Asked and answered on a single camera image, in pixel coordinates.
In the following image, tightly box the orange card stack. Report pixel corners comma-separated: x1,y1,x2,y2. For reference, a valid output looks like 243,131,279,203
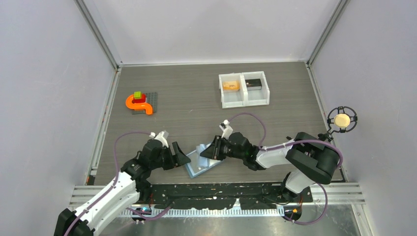
222,81,240,92

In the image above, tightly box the white two-compartment tray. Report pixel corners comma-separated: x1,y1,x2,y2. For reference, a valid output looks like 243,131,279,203
218,71,270,109

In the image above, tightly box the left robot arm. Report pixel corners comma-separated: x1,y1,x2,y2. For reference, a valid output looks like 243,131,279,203
54,139,191,236

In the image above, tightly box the grey building baseplate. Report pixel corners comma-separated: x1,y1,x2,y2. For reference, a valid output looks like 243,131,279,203
131,92,158,115

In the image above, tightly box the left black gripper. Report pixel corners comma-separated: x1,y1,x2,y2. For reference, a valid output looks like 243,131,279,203
149,142,190,170

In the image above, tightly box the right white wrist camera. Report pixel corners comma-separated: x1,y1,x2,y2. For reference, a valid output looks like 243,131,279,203
219,119,233,140

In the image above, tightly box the black microphone with mount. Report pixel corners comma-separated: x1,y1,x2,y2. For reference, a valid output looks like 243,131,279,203
318,106,358,142

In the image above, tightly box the green toy cube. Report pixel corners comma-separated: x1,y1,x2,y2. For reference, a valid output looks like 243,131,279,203
133,91,142,99

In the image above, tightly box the blue card holder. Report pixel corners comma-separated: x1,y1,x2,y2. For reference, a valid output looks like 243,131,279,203
185,144,222,178

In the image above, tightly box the black card stack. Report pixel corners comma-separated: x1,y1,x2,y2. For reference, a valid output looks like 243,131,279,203
245,78,263,91

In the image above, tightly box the red toy block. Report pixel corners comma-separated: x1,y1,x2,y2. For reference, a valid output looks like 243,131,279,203
132,93,147,104

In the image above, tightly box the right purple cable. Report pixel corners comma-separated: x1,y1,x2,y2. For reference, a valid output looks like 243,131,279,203
228,113,344,225

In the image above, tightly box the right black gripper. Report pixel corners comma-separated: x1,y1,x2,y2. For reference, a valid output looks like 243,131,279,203
200,135,245,161

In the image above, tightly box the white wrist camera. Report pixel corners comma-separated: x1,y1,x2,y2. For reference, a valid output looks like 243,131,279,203
219,119,233,140
149,130,169,148

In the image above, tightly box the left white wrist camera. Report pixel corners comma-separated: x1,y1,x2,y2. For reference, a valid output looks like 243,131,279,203
149,130,169,148

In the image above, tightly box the orange curved toy piece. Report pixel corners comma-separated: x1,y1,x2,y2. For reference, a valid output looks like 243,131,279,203
125,94,153,115

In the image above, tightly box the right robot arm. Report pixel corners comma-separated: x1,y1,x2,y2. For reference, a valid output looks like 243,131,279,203
200,132,343,202

